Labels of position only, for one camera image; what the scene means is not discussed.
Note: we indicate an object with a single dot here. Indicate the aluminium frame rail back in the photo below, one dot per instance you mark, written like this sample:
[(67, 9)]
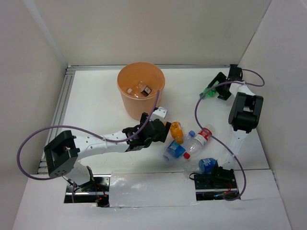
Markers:
[(143, 65)]

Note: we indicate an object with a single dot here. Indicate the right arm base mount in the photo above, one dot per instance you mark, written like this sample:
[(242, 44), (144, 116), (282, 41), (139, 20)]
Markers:
[(217, 185)]

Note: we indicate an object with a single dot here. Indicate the aluminium frame rail left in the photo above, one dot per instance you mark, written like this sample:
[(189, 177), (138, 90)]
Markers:
[(60, 111)]

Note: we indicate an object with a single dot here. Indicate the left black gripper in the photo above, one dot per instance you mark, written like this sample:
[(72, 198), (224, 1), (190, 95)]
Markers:
[(162, 137)]

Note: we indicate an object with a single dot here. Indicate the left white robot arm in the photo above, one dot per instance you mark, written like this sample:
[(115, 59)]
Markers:
[(64, 152)]

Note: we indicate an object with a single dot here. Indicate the orange plastic bin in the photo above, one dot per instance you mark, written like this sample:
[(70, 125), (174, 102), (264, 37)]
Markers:
[(128, 77)]

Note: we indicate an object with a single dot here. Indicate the crushed bottle blue label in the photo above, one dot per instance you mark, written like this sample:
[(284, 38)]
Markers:
[(173, 152)]

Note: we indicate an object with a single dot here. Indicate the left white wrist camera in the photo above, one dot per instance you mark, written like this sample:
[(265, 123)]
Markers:
[(159, 113)]

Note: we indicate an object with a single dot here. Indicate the aluminium frame rail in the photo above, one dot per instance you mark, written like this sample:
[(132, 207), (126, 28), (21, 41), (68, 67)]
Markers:
[(60, 111), (143, 65)]

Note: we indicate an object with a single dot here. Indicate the blue label bottle near base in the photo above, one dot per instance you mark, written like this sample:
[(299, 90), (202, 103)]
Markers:
[(204, 166)]

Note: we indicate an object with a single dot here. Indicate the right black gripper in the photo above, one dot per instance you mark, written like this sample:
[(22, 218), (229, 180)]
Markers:
[(221, 77)]

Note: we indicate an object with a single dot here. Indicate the clear bottle red label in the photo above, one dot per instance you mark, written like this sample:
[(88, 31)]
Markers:
[(194, 146)]

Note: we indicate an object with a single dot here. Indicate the clear bottle blue cap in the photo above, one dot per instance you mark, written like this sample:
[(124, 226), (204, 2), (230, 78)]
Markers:
[(188, 137)]

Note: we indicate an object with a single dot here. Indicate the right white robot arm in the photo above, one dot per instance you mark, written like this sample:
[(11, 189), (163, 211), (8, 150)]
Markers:
[(243, 118)]

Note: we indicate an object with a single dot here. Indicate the clear bottle in bin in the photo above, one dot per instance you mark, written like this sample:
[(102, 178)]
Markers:
[(131, 92)]

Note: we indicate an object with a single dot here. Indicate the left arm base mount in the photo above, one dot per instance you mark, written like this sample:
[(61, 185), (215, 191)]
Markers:
[(97, 193)]

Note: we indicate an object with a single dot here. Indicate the green plastic bottle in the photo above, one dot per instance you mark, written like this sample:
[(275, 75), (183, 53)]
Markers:
[(207, 93)]

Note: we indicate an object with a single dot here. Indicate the orange juice bottle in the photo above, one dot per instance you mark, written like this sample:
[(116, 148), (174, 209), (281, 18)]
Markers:
[(177, 132)]

